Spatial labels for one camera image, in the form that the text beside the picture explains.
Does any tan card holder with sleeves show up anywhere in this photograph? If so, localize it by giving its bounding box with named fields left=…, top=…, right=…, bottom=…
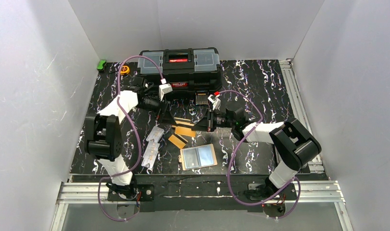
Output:
left=180, top=144, right=218, bottom=170

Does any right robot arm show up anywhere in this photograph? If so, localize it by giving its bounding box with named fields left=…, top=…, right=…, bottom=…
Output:
left=191, top=109, right=322, bottom=190

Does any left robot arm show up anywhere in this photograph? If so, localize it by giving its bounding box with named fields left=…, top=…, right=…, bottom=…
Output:
left=84, top=77, right=176, bottom=186

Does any gold card stack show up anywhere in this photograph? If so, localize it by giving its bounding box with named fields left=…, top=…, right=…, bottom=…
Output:
left=172, top=117, right=196, bottom=138

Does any loose gold card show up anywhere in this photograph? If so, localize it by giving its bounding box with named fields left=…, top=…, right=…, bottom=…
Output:
left=168, top=134, right=188, bottom=149

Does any yellow tape measure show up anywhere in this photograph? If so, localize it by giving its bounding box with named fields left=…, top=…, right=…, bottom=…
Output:
left=119, top=65, right=130, bottom=76

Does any black toolbox with clear lids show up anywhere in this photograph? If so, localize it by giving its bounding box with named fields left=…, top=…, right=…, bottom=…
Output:
left=137, top=47, right=223, bottom=104

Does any green plastic object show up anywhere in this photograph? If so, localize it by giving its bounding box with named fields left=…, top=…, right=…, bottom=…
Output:
left=96, top=60, right=107, bottom=72

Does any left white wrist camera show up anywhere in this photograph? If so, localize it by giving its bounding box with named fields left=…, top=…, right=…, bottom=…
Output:
left=158, top=83, right=172, bottom=101

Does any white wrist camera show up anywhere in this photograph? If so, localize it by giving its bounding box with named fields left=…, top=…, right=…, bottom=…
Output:
left=158, top=83, right=172, bottom=101
left=208, top=93, right=221, bottom=110

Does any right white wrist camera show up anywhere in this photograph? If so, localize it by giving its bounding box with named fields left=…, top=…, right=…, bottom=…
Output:
left=208, top=93, right=221, bottom=110

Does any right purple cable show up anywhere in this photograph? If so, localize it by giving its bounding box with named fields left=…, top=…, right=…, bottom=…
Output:
left=214, top=90, right=301, bottom=220

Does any white aluminium table rail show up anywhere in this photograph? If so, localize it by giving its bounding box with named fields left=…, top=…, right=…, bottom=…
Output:
left=279, top=59, right=323, bottom=167

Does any front aluminium rail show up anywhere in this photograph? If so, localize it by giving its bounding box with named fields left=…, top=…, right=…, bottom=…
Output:
left=51, top=180, right=353, bottom=231

